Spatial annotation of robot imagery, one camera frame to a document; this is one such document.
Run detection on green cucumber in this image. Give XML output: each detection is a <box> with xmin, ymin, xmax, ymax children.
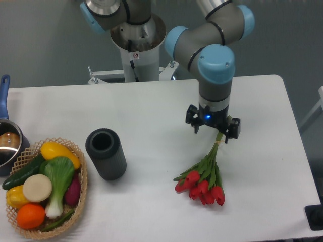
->
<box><xmin>2</xmin><ymin>154</ymin><xmax>45</xmax><ymax>190</ymax></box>

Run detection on yellow squash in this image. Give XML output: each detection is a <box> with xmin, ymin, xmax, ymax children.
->
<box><xmin>40</xmin><ymin>142</ymin><xmax>81</xmax><ymax>170</ymax></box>

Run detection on green bok choy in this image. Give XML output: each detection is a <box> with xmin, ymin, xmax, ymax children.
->
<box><xmin>39</xmin><ymin>156</ymin><xmax>75</xmax><ymax>219</ymax></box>

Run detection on blue-handled steel saucepan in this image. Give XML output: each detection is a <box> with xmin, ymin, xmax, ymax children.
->
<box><xmin>1</xmin><ymin>74</ymin><xmax>30</xmax><ymax>177</ymax></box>

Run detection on green chili pepper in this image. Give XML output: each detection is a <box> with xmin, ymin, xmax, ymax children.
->
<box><xmin>41</xmin><ymin>209</ymin><xmax>75</xmax><ymax>232</ymax></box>

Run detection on red tulip bouquet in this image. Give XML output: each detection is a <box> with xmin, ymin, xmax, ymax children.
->
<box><xmin>174</xmin><ymin>132</ymin><xmax>225</xmax><ymax>206</ymax></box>

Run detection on dark grey ribbed vase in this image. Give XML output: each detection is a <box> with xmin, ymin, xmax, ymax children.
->
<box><xmin>85</xmin><ymin>128</ymin><xmax>127</xmax><ymax>180</ymax></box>

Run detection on yellow bell pepper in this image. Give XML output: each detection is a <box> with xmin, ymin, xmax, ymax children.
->
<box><xmin>6</xmin><ymin>185</ymin><xmax>30</xmax><ymax>209</ymax></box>

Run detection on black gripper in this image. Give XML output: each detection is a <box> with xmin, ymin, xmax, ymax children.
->
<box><xmin>185</xmin><ymin>104</ymin><xmax>241</xmax><ymax>143</ymax></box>

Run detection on purple eggplant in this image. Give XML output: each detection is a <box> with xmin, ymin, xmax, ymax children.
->
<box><xmin>64</xmin><ymin>173</ymin><xmax>81</xmax><ymax>206</ymax></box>

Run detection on black device at table edge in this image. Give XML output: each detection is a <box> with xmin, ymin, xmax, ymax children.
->
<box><xmin>304</xmin><ymin>204</ymin><xmax>322</xmax><ymax>231</ymax></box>

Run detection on grey robot arm, blue caps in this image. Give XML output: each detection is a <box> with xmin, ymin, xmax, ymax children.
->
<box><xmin>80</xmin><ymin>1</ymin><xmax>255</xmax><ymax>139</ymax></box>

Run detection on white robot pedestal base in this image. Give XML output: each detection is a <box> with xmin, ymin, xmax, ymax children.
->
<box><xmin>88</xmin><ymin>14</ymin><xmax>179</xmax><ymax>84</ymax></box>

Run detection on woven wicker basket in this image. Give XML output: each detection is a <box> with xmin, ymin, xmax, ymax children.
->
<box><xmin>6</xmin><ymin>137</ymin><xmax>88</xmax><ymax>240</ymax></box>

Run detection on orange fruit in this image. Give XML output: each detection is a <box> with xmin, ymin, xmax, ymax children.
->
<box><xmin>16</xmin><ymin>203</ymin><xmax>45</xmax><ymax>230</ymax></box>

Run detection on white furniture piece right edge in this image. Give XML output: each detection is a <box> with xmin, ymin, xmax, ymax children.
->
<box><xmin>299</xmin><ymin>86</ymin><xmax>322</xmax><ymax>134</ymax></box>

